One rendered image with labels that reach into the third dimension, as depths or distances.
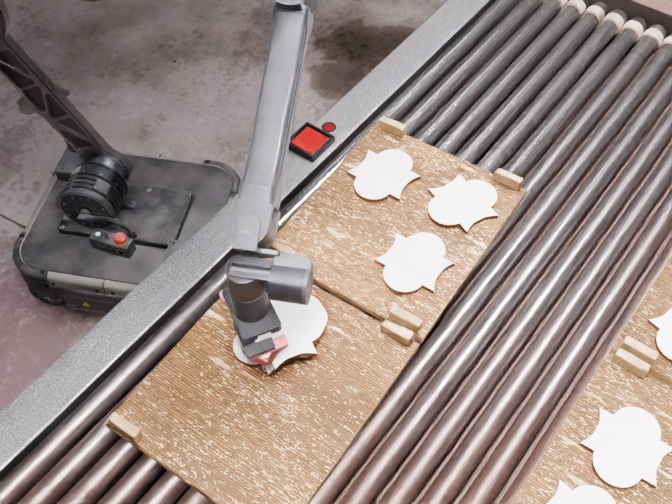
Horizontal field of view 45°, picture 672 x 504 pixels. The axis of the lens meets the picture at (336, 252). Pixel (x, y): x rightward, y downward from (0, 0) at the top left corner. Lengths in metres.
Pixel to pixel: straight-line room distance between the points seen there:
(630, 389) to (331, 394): 0.49
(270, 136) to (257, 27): 2.34
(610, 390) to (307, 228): 0.61
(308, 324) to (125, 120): 1.97
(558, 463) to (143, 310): 0.76
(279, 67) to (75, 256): 1.39
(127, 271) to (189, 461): 1.18
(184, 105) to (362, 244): 1.81
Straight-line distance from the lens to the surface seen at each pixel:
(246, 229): 1.17
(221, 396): 1.36
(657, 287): 1.55
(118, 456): 1.37
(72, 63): 3.53
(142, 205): 2.54
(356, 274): 1.47
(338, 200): 1.58
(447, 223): 1.54
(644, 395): 1.42
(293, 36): 1.26
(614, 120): 1.84
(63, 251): 2.52
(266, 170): 1.20
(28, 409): 1.46
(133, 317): 1.50
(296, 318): 1.37
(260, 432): 1.32
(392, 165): 1.63
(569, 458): 1.34
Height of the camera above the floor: 2.14
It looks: 53 degrees down
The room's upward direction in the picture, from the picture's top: 2 degrees counter-clockwise
